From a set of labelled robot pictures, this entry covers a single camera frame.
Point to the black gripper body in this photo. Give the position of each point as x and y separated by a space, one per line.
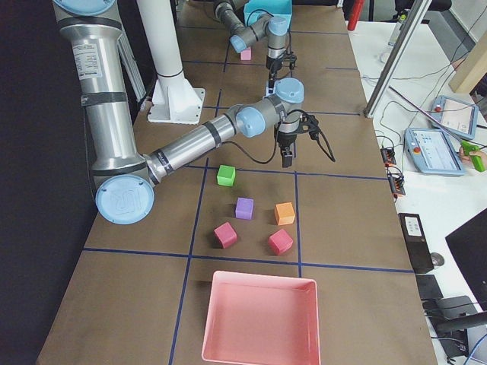
285 141
272 64

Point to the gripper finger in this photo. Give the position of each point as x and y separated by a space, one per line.
287 157
270 85

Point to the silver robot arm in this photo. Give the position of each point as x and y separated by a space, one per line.
272 28
124 179

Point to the pink block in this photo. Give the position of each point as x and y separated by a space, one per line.
246 54

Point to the blue plastic bin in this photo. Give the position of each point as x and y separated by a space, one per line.
280 8

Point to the orange block right side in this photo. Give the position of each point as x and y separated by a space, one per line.
284 213

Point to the green block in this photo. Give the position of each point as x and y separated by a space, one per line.
226 175

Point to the purple block right side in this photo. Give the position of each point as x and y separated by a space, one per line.
244 208

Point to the red block upper right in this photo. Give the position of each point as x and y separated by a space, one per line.
280 242

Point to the red block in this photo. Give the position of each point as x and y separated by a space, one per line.
280 242
225 235

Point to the red fire extinguisher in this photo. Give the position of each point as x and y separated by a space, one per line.
355 14

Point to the red block lower right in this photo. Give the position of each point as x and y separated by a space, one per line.
225 235

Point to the white pillar with base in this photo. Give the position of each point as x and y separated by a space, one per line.
174 99

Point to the orange black connector block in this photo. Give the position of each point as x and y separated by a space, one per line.
394 173

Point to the near teach pendant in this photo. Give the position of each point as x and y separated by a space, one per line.
432 152

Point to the teach pendant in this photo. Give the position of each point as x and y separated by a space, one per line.
432 152
457 115

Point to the black box with label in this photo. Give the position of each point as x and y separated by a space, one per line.
416 244

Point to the pink plastic tray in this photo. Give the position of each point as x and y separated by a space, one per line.
262 319

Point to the far teach pendant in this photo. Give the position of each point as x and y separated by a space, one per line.
457 115

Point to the green handheld tool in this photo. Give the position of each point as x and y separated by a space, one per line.
471 153

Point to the black monitor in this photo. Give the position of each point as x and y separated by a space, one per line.
468 246

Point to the aluminium frame profile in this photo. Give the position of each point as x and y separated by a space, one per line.
412 21

